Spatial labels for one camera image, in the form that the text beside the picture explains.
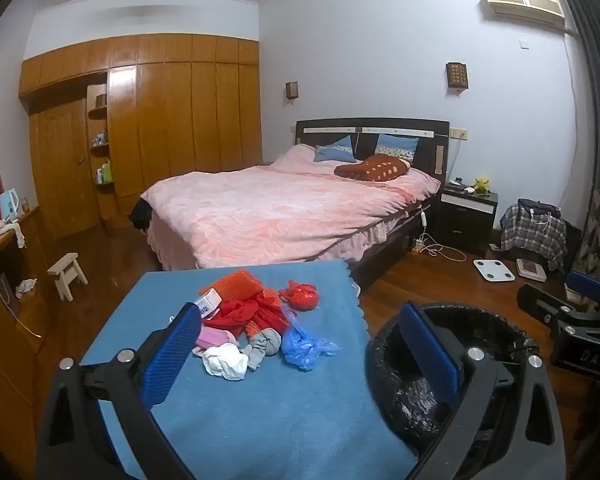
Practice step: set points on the yellow plush toy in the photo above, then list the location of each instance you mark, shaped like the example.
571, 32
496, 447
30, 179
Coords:
481, 186

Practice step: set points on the red knit glove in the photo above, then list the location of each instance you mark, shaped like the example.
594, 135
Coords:
250, 312

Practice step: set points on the black trash bin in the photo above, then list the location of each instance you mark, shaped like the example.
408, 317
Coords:
415, 410

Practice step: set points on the white paper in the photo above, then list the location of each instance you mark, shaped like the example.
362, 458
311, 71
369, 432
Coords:
225, 362

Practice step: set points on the beige air conditioner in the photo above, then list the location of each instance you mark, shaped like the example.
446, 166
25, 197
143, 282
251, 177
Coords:
525, 6

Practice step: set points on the pink crumpled cloth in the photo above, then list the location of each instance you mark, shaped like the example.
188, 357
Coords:
215, 338

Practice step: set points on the wooden wall lamp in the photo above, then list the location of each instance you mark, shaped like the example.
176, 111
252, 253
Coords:
456, 75
292, 90

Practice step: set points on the black cloth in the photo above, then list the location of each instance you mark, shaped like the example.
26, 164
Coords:
141, 217

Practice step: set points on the blue tablecloth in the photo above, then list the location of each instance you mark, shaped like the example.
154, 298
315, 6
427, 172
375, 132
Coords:
280, 410

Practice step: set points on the wooden sideboard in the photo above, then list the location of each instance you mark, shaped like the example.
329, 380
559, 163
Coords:
5, 350

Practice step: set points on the green and white container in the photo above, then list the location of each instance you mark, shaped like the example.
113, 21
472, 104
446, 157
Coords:
105, 172

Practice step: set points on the white and blue box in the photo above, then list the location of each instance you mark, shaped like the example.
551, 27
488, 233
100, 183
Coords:
209, 305

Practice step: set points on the blue pillow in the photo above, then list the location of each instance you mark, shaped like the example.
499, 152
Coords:
397, 146
335, 151

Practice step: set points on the wall socket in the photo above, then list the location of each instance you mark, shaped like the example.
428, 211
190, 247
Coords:
460, 134

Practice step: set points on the orange foam fruit net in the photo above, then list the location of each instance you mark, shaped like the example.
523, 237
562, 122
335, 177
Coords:
237, 285

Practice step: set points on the dark nightstand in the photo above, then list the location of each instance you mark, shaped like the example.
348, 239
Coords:
465, 222

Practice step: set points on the pink blanket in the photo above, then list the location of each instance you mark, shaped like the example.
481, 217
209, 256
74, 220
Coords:
280, 210

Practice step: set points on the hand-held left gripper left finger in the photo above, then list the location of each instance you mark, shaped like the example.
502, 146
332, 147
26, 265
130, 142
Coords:
172, 355

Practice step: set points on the white rag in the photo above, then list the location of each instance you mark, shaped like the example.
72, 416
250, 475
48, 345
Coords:
26, 287

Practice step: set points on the wooden wardrobe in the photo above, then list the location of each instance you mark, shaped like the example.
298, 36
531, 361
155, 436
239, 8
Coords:
180, 120

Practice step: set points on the small wooden stool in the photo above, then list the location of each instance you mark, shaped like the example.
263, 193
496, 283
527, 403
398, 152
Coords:
66, 267

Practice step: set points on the white cloth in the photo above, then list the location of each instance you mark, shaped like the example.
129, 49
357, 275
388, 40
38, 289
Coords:
5, 229

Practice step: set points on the grey sock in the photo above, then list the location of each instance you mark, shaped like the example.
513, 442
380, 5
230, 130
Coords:
262, 347

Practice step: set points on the white bathroom scale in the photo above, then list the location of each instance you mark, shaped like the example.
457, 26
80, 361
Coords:
494, 270

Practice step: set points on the dark wooden bed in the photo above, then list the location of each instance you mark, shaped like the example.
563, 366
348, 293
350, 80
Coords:
405, 132

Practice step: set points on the blue plastic bag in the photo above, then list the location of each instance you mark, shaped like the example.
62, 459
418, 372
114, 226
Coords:
302, 342

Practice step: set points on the brown dotted pillow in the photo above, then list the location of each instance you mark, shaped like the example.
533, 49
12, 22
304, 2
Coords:
372, 169

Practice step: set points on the light blue kettle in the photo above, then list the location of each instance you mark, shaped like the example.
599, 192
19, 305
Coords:
9, 206

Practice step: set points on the red plastic bag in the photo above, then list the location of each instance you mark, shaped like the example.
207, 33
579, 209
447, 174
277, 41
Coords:
302, 296

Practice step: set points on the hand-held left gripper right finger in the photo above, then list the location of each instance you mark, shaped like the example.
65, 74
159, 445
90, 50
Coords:
427, 355

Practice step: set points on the plaid cloth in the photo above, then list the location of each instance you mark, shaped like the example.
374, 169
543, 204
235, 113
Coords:
530, 235

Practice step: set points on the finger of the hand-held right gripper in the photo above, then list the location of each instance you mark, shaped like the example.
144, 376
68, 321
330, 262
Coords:
587, 287
545, 306

